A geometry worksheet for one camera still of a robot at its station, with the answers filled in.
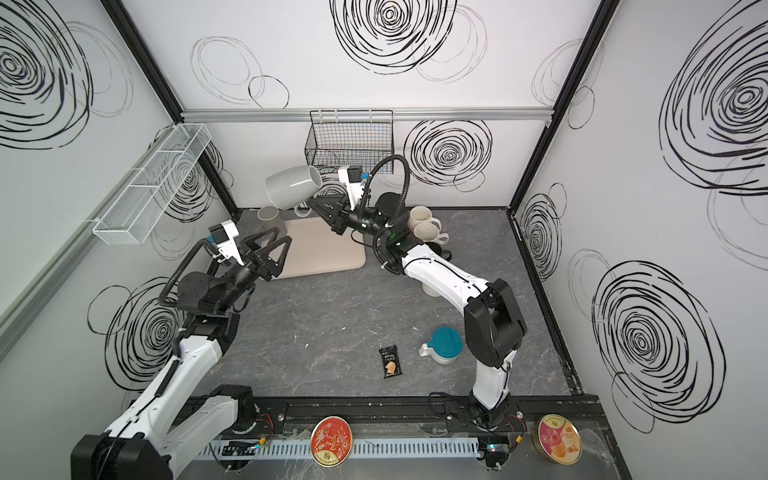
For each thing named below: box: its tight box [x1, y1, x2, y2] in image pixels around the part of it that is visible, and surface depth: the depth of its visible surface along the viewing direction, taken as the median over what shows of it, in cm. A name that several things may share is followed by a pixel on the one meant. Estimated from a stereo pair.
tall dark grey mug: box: [257, 205, 287, 241], surface depth 107 cm
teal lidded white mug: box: [419, 326, 463, 365], surface depth 80 cm
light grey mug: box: [265, 165, 323, 218], surface depth 63 cm
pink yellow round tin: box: [531, 413, 583, 466], surface depth 69 cm
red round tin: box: [310, 415, 354, 468], surface depth 69 cm
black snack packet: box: [379, 344, 403, 379], surface depth 84 cm
